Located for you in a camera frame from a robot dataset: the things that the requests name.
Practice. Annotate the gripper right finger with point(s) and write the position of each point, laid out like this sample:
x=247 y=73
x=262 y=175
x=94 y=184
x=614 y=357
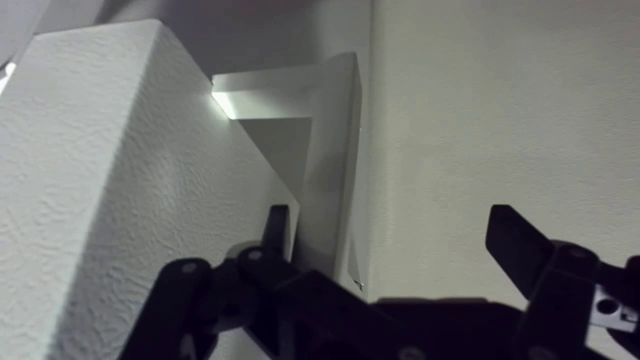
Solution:
x=555 y=290

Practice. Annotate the white door frame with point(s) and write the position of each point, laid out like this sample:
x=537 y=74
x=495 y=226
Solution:
x=327 y=165

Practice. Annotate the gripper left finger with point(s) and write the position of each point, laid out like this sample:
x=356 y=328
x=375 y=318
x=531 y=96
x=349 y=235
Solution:
x=260 y=285

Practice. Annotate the white textured fridge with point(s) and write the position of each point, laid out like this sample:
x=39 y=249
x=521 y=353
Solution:
x=110 y=175

